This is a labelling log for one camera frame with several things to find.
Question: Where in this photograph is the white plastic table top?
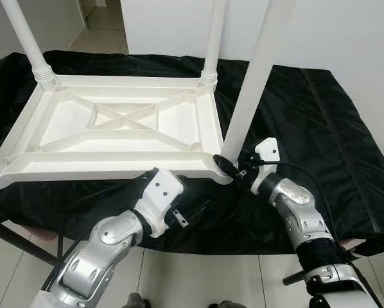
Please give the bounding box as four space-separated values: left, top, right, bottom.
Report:
0 72 234 190

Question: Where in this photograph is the black metal table leg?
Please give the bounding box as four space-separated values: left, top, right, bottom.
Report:
283 269 308 286
0 221 58 267

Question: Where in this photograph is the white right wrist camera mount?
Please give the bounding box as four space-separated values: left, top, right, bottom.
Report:
250 138 281 193

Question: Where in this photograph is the grey robot left foot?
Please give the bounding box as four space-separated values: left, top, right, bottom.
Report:
125 292 148 308

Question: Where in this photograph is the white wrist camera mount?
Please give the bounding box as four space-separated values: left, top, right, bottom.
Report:
250 138 281 193
134 168 185 238

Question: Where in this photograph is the grey robot foot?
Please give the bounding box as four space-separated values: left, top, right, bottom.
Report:
125 292 148 308
208 300 244 308

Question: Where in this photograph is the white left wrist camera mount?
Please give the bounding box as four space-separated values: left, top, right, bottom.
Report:
134 168 185 238

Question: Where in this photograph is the grey robot right foot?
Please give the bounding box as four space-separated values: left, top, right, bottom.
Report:
208 300 244 308

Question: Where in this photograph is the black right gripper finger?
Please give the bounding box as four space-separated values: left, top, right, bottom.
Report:
214 154 241 180

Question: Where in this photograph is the black cloth table cover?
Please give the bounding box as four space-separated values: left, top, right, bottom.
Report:
0 50 384 257

